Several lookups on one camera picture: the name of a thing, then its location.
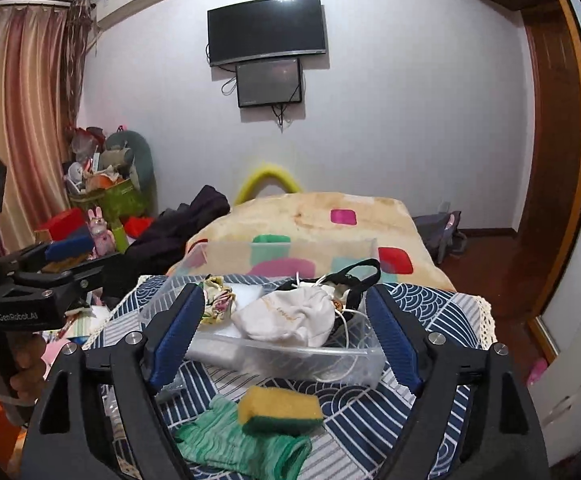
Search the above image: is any yellow foam hoop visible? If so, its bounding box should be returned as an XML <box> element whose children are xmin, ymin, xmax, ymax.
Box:
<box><xmin>233</xmin><ymin>161</ymin><xmax>304</xmax><ymax>206</ymax></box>

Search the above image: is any blue wave pattern tablecloth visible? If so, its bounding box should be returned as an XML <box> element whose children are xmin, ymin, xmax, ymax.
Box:
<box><xmin>83</xmin><ymin>274</ymin><xmax>495</xmax><ymax>480</ymax></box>

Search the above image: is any striped pink curtain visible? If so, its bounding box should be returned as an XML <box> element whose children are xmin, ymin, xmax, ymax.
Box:
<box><xmin>0</xmin><ymin>0</ymin><xmax>92</xmax><ymax>257</ymax></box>

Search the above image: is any small black wall monitor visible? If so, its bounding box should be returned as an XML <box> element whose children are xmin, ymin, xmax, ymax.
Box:
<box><xmin>235</xmin><ymin>57</ymin><xmax>304</xmax><ymax>109</ymax></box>

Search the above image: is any white drawstring pouch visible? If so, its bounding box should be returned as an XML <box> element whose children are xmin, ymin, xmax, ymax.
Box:
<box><xmin>230</xmin><ymin>287</ymin><xmax>350</xmax><ymax>349</ymax></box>

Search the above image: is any grey backpack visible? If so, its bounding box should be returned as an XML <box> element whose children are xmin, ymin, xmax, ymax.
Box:
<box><xmin>412</xmin><ymin>210</ymin><xmax>467</xmax><ymax>264</ymax></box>

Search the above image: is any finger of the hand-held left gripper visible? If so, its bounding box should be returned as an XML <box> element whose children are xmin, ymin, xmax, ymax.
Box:
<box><xmin>0</xmin><ymin>237</ymin><xmax>96</xmax><ymax>275</ymax></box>
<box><xmin>14</xmin><ymin>254</ymin><xmax>125</xmax><ymax>313</ymax></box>

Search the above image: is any grey green cushion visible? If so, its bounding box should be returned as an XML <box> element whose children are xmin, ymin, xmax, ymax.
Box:
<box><xmin>104</xmin><ymin>130</ymin><xmax>155</xmax><ymax>192</ymax></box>

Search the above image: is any floral cloth pouch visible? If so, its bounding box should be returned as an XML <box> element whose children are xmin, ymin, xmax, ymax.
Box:
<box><xmin>198</xmin><ymin>275</ymin><xmax>242</xmax><ymax>324</ymax></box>

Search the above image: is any black strap bag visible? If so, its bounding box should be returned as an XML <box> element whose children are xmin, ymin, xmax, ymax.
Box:
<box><xmin>274</xmin><ymin>258</ymin><xmax>382</xmax><ymax>312</ymax></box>

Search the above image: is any black monitor cable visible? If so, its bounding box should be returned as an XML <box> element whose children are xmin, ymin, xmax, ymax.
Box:
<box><xmin>269</xmin><ymin>102</ymin><xmax>292</xmax><ymax>130</ymax></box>

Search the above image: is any yellow green sponge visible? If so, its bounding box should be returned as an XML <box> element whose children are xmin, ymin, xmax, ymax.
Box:
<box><xmin>238</xmin><ymin>385</ymin><xmax>324</xmax><ymax>436</ymax></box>

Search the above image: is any red box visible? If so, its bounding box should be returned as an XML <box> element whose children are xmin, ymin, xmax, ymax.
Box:
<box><xmin>34</xmin><ymin>208</ymin><xmax>90</xmax><ymax>244</ymax></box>

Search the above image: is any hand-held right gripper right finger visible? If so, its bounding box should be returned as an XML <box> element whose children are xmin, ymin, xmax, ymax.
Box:
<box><xmin>367</xmin><ymin>284</ymin><xmax>552</xmax><ymax>480</ymax></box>

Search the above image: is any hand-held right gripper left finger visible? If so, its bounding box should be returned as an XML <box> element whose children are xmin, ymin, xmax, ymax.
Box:
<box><xmin>25</xmin><ymin>283</ymin><xmax>206</xmax><ymax>480</ymax></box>

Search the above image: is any black wall television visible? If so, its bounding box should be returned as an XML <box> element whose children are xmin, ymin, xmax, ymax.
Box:
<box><xmin>206</xmin><ymin>0</ymin><xmax>328</xmax><ymax>68</ymax></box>

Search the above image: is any green box of toys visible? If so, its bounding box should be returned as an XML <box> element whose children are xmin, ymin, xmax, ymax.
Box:
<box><xmin>63</xmin><ymin>127</ymin><xmax>150</xmax><ymax>218</ymax></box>

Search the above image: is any dark clothing pile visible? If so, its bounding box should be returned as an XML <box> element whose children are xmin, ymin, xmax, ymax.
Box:
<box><xmin>124</xmin><ymin>185</ymin><xmax>232</xmax><ymax>282</ymax></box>

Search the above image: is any beige blanket with coloured squares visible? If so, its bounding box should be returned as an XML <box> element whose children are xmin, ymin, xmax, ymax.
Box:
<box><xmin>184</xmin><ymin>191</ymin><xmax>457</xmax><ymax>293</ymax></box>

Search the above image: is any clear plastic box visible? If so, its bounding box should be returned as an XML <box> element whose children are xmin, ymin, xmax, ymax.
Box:
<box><xmin>143</xmin><ymin>237</ymin><xmax>387</xmax><ymax>389</ymax></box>

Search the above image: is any white appliance with stickers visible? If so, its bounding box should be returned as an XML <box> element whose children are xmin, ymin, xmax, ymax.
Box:
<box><xmin>527</xmin><ymin>286</ymin><xmax>581</xmax><ymax>467</ymax></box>

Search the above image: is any pink rabbit toy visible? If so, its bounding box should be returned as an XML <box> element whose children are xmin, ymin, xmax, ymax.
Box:
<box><xmin>87</xmin><ymin>206</ymin><xmax>117</xmax><ymax>257</ymax></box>

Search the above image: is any person's left hand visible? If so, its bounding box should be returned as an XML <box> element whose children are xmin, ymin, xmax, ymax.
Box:
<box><xmin>8</xmin><ymin>334</ymin><xmax>48</xmax><ymax>405</ymax></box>

